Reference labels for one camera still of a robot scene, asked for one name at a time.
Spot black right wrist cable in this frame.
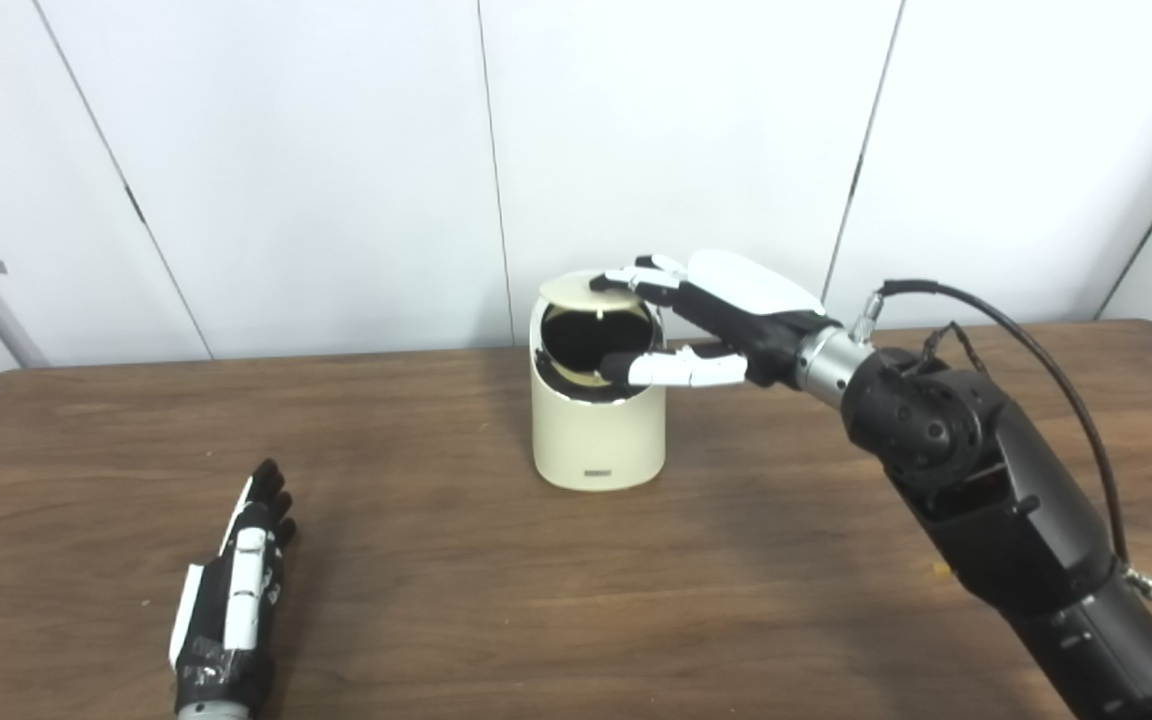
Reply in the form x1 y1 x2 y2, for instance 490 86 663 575
851 279 1152 613

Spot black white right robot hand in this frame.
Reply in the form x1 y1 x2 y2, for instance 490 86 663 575
589 250 842 391

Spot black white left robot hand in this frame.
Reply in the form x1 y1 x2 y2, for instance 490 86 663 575
168 459 298 713

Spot cream-colored lidded bin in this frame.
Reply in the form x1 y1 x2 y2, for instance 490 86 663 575
530 269 668 492

